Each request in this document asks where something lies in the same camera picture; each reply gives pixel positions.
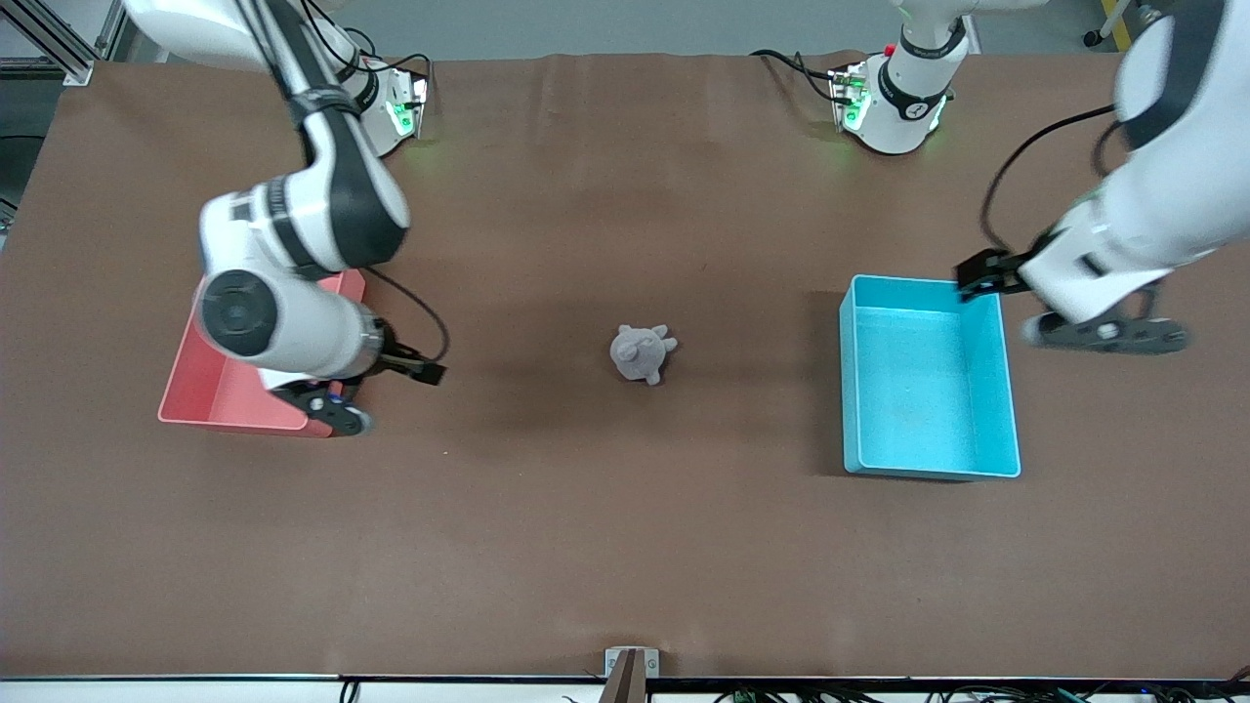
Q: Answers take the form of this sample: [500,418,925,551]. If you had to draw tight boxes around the aluminium frame profile with foot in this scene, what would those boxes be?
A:
[0,0,95,87]

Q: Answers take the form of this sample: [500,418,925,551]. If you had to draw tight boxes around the pink plastic box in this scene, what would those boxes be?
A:
[158,269,368,437]

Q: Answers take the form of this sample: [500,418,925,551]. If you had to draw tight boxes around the black arm base cable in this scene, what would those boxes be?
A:
[750,49,843,104]
[332,20,436,110]

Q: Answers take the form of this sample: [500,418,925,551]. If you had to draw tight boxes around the plain grey plush toy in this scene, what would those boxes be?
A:
[610,324,679,387]

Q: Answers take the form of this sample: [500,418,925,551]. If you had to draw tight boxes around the white table edge rail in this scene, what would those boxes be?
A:
[0,676,1250,703]

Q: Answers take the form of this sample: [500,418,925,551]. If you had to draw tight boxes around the slim aluminium frame profile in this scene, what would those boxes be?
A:
[96,0,135,62]

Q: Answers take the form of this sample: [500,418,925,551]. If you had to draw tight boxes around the black left arm base cable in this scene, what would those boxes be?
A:
[750,49,843,104]

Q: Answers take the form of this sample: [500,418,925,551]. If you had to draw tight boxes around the white stand leg with caster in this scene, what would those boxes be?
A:
[1082,0,1129,49]

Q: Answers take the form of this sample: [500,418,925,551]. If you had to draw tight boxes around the blue plastic box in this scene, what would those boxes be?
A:
[840,274,1021,481]

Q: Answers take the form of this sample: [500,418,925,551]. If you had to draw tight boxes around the black right arm base cable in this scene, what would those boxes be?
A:
[332,20,436,110]

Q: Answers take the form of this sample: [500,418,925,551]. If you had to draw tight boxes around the brown table cover sheet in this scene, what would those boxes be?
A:
[0,51,1250,681]

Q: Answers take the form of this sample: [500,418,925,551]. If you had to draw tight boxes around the brown upright post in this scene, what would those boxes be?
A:
[601,649,647,703]

